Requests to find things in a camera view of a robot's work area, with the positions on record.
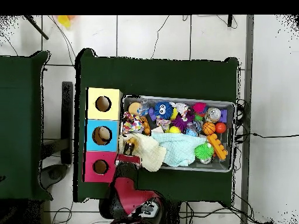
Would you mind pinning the wooden box with three holes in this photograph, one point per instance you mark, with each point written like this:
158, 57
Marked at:
102, 144

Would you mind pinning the dark green tablecloth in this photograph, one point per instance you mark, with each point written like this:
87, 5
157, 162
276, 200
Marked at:
163, 77

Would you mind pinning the black rod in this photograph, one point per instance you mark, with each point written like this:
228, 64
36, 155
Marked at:
37, 28

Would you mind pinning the brown plush toy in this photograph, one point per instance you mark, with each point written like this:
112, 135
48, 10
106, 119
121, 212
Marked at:
132, 140

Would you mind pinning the blue spiky ball with eyes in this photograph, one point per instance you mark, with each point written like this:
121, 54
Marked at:
163, 109

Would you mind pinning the pink spiky rubber ball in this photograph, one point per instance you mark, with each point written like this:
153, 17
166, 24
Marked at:
199, 107

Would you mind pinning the smooth orange-red ball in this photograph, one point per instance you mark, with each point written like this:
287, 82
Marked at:
220, 127

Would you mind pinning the mint green muslin cloth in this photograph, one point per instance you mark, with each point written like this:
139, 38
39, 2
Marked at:
179, 147

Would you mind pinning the yellow plastic toy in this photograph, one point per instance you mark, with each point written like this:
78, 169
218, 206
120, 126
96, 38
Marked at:
63, 20

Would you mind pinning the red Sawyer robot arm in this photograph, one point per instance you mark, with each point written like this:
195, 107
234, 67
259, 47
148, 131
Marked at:
128, 196

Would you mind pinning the small orange basketball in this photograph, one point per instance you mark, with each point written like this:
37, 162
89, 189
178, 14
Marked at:
208, 128

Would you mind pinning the dark green side table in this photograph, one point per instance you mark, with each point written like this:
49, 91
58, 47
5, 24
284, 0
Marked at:
18, 81

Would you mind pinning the orange toy building brick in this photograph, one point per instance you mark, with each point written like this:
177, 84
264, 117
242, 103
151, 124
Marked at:
217, 147

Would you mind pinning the cream muslin cloth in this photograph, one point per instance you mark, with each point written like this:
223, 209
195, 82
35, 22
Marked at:
153, 151

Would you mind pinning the green spiky rubber ball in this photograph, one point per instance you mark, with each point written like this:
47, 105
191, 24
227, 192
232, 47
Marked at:
204, 151

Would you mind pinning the crumpled polka dot paper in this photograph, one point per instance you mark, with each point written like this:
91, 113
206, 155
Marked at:
132, 124

